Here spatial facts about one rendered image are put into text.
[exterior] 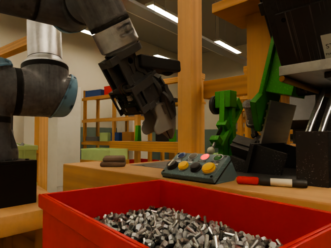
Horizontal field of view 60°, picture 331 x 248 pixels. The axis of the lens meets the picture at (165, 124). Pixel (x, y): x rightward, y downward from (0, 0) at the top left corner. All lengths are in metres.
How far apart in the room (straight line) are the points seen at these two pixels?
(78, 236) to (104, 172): 0.55
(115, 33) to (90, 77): 8.93
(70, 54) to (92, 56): 0.82
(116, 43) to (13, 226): 0.39
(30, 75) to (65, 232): 0.47
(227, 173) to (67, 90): 0.43
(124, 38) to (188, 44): 0.97
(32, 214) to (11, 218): 0.04
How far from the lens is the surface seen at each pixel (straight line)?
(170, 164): 0.67
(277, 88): 0.79
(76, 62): 9.21
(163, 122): 0.58
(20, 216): 0.64
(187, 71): 1.44
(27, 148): 1.23
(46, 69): 0.76
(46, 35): 0.81
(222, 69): 12.37
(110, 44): 0.52
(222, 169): 0.62
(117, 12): 0.52
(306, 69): 0.57
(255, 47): 1.26
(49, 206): 0.39
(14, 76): 0.74
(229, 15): 1.30
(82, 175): 0.97
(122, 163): 0.92
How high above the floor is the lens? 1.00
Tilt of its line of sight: 2 degrees up
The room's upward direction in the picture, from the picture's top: straight up
